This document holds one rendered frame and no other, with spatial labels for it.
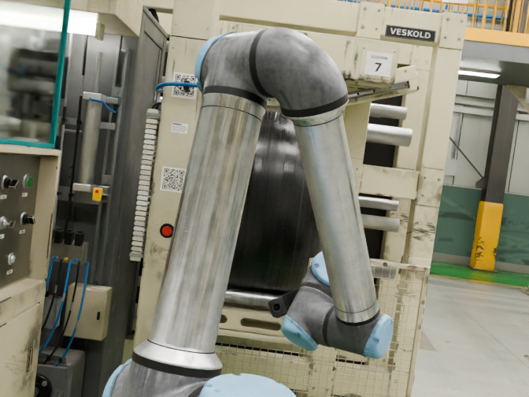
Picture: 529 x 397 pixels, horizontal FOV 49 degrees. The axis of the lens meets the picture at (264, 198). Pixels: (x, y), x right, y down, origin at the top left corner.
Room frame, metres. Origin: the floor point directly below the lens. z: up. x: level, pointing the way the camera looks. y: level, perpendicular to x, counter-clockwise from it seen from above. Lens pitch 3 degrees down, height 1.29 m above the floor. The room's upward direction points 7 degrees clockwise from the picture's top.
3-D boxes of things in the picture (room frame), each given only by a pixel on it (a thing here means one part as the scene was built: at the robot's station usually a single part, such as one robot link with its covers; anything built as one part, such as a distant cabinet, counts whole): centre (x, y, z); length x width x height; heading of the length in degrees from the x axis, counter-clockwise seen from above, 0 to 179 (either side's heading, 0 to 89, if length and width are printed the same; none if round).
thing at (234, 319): (1.75, 0.03, 0.84); 0.36 x 0.09 x 0.06; 89
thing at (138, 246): (1.84, 0.37, 1.19); 0.05 x 0.04 x 0.48; 179
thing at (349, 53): (2.18, -0.10, 1.71); 0.61 x 0.25 x 0.15; 89
